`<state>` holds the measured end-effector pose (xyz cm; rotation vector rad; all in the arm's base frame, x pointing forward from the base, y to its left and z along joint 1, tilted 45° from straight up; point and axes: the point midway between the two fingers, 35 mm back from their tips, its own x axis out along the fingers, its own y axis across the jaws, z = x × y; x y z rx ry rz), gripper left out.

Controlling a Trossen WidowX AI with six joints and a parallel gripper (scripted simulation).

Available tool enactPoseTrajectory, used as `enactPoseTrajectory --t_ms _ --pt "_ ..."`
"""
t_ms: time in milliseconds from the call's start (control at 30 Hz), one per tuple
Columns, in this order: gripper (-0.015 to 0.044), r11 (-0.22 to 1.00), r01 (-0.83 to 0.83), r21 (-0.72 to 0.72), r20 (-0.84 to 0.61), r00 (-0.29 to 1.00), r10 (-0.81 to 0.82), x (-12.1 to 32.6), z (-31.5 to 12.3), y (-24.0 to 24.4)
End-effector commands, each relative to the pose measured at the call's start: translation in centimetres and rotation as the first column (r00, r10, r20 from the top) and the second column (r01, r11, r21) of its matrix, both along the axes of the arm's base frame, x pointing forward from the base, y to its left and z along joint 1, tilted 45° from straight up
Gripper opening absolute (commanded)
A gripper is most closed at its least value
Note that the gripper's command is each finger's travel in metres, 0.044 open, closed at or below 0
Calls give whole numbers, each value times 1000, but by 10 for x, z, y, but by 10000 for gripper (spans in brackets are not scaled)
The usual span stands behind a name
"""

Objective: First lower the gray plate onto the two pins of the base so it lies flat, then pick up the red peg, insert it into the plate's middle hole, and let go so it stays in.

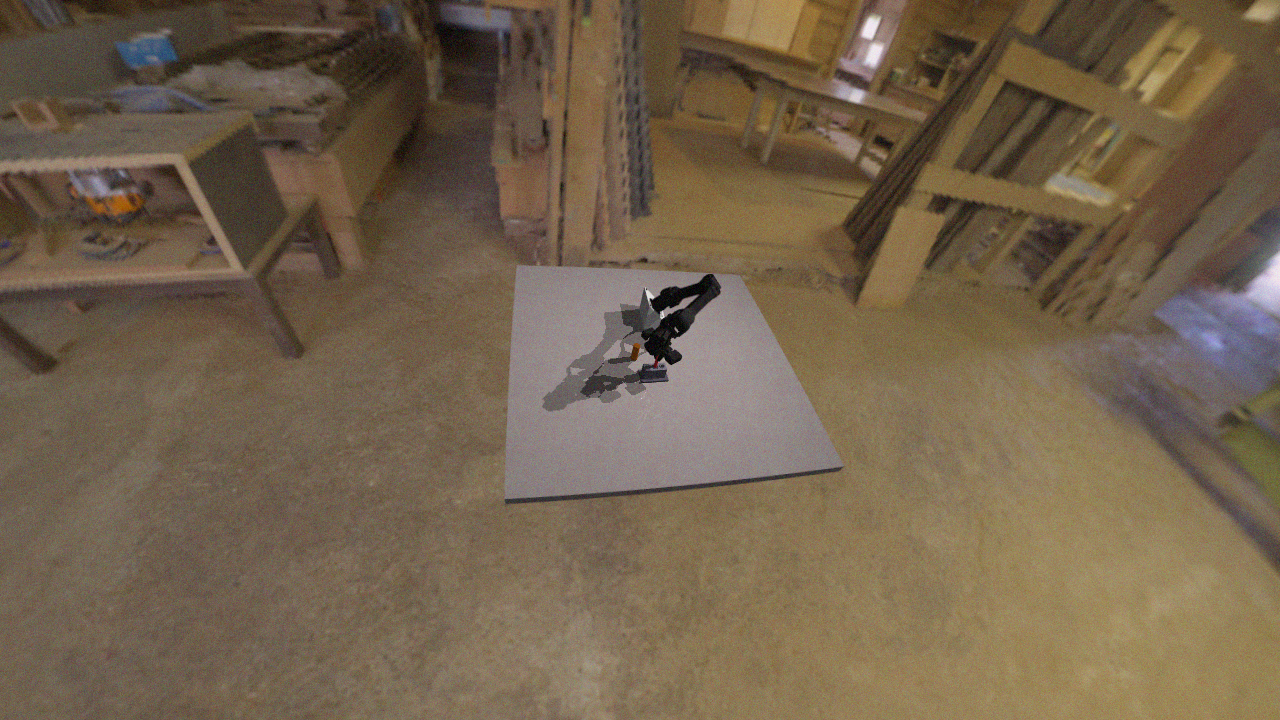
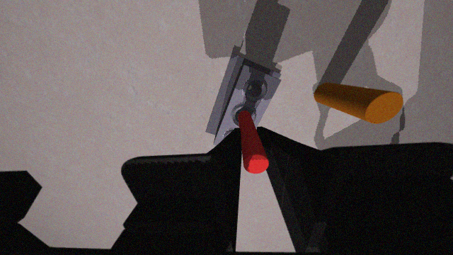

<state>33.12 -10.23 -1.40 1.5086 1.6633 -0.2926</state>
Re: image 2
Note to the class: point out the red peg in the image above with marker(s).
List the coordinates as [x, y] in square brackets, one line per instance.
[255, 160]

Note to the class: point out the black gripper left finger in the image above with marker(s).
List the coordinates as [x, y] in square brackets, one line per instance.
[215, 174]

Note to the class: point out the orange-brown cylinder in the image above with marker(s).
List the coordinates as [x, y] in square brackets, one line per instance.
[371, 105]

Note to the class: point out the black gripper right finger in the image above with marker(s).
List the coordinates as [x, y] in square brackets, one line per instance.
[307, 181]

